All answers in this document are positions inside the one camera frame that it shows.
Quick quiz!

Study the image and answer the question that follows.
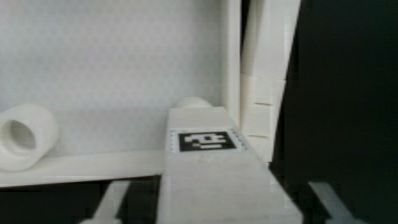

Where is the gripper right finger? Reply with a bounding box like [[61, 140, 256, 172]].
[[299, 181, 368, 224]]

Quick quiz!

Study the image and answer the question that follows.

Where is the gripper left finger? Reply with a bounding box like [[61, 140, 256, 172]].
[[79, 179, 162, 224]]

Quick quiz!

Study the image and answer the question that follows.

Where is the white desk top tray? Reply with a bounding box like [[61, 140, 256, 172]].
[[0, 0, 242, 187]]

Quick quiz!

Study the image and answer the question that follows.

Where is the white leg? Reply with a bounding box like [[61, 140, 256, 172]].
[[157, 97, 304, 224]]

